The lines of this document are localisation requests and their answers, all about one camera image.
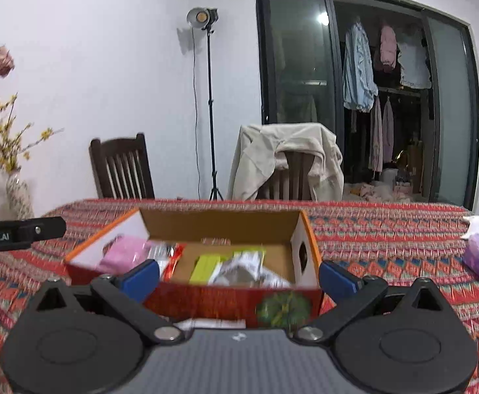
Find floral ceramic vase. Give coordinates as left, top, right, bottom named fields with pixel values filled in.
left=5, top=169, right=34, bottom=220

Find yellow flower branches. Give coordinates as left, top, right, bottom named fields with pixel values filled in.
left=0, top=94, right=63, bottom=174

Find red snack packet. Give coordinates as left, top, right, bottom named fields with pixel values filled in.
left=146, top=240, right=186, bottom=281

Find pink snack packet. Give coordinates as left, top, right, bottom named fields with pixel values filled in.
left=96, top=235, right=151, bottom=275

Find silver snack packet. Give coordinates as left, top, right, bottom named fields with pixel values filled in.
left=208, top=250, right=291, bottom=288

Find pink hanging garment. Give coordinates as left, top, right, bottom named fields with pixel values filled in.
left=375, top=24, right=397, bottom=72

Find glass sliding door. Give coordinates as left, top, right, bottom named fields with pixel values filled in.
left=256, top=0, right=479, bottom=209

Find beige jacket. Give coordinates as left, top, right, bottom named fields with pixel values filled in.
left=227, top=123, right=344, bottom=201

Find white hanging garment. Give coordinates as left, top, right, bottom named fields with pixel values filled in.
left=398, top=37, right=432, bottom=89

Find yellow green snack packet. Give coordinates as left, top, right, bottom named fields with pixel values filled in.
left=188, top=248, right=265, bottom=286

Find chair under beige jacket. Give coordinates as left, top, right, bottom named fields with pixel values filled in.
left=256, top=152, right=314, bottom=201

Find dark wooden chair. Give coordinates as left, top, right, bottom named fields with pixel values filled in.
left=89, top=133, right=155, bottom=199

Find light blue hanging shirt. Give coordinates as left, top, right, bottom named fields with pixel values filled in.
left=343, top=16, right=378, bottom=113

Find orange cardboard pumpkin box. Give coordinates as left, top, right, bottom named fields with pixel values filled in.
left=65, top=207, right=323, bottom=330

